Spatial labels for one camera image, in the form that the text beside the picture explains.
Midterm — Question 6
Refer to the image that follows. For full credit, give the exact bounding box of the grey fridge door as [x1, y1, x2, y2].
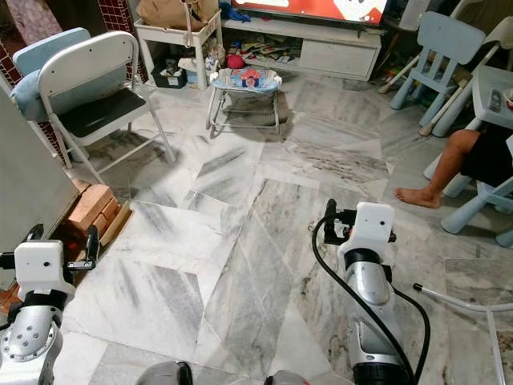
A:
[0, 96, 83, 257]

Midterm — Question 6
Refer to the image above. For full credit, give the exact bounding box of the flat brown cardboard sheet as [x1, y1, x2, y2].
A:
[96, 201, 133, 249]

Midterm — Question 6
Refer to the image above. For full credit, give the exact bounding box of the person's bare leg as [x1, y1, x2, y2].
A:
[394, 128, 513, 209]

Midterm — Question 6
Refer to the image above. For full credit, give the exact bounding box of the light blue plastic stool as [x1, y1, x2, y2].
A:
[441, 172, 513, 245]

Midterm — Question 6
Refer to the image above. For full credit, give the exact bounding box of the light wooden stick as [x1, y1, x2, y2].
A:
[418, 80, 478, 136]
[378, 48, 426, 93]

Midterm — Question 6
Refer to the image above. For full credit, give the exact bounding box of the grey right robot leg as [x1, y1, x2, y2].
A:
[265, 371, 313, 385]

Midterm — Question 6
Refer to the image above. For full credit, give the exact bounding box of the white television stand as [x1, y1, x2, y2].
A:
[220, 18, 383, 81]

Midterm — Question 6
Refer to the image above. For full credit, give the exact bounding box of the white folding chair black seat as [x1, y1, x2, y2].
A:
[36, 30, 176, 173]

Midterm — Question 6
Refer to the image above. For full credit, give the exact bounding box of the black storage bin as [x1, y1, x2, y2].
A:
[152, 64, 189, 87]

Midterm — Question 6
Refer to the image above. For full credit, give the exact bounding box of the pile of colourful books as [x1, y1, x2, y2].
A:
[236, 36, 301, 65]

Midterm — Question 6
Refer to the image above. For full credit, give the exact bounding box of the light blue padded chair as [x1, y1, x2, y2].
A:
[12, 26, 97, 123]

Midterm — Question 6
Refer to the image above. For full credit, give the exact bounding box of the pink patterned cloth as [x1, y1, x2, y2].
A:
[6, 0, 61, 45]

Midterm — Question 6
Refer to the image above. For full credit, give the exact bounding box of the flat screen television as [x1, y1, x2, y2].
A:
[228, 0, 390, 25]

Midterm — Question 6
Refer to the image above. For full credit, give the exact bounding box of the light blue child chair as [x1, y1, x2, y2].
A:
[390, 11, 486, 109]

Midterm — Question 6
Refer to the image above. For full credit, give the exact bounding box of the white shelf cart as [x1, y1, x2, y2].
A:
[135, 12, 224, 89]

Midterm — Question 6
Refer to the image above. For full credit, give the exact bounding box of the blue cloth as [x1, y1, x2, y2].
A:
[218, 4, 251, 22]

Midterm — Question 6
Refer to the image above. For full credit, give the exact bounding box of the brown paper bag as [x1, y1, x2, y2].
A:
[136, 0, 213, 31]

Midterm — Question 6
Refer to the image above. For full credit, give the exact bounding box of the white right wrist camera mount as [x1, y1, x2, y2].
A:
[346, 202, 396, 256]

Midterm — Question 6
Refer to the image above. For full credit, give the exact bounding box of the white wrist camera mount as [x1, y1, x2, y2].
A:
[346, 202, 396, 256]
[14, 241, 77, 304]

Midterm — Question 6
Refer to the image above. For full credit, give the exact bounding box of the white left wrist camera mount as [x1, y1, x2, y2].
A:
[14, 241, 77, 304]

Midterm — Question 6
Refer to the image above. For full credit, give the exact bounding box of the white hose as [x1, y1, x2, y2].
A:
[413, 282, 513, 314]

